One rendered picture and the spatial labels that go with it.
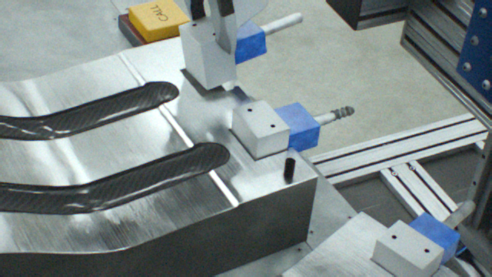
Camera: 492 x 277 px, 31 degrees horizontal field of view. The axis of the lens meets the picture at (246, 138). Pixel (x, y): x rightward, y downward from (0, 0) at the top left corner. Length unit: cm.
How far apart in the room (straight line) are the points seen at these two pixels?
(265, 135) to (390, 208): 101
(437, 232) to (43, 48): 55
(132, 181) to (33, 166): 9
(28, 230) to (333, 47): 194
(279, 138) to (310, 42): 178
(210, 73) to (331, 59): 167
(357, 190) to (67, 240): 115
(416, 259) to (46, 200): 33
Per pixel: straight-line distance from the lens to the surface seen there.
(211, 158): 86
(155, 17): 114
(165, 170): 85
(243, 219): 83
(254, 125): 85
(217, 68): 91
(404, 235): 82
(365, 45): 265
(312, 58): 256
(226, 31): 87
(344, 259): 83
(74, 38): 117
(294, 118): 89
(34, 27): 119
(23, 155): 85
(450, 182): 192
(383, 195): 185
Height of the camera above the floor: 146
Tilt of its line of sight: 40 degrees down
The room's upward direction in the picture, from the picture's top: 6 degrees clockwise
